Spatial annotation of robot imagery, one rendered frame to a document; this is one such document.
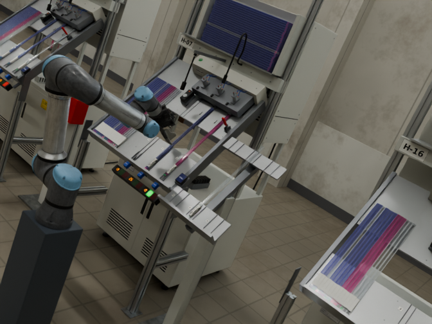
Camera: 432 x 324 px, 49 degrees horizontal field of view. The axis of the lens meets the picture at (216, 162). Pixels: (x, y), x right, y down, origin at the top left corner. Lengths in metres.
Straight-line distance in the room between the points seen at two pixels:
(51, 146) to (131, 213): 1.05
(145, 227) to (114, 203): 0.29
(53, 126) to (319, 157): 4.20
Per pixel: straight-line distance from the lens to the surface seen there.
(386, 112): 5.52
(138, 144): 2.53
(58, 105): 1.93
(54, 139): 1.99
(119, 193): 2.99
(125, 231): 2.98
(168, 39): 7.02
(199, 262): 2.29
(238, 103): 2.49
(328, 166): 5.70
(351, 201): 5.62
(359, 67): 5.69
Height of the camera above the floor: 1.54
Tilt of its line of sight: 16 degrees down
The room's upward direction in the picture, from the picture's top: 23 degrees clockwise
